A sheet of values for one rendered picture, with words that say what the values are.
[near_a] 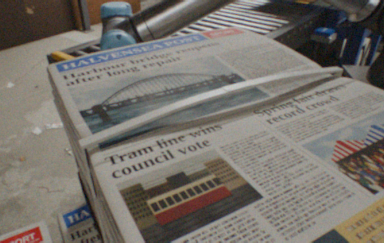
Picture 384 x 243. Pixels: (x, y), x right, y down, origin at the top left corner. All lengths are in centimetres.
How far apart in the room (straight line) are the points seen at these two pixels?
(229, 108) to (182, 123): 5
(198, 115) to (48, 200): 155
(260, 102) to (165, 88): 9
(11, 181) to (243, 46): 172
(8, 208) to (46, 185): 21
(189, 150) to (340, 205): 10
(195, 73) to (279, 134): 13
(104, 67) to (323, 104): 24
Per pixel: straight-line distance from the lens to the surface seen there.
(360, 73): 106
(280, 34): 139
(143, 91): 31
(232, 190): 20
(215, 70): 35
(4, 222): 178
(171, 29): 67
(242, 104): 29
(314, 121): 28
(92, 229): 49
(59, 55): 115
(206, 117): 27
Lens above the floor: 120
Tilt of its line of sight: 34 degrees down
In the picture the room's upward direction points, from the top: straight up
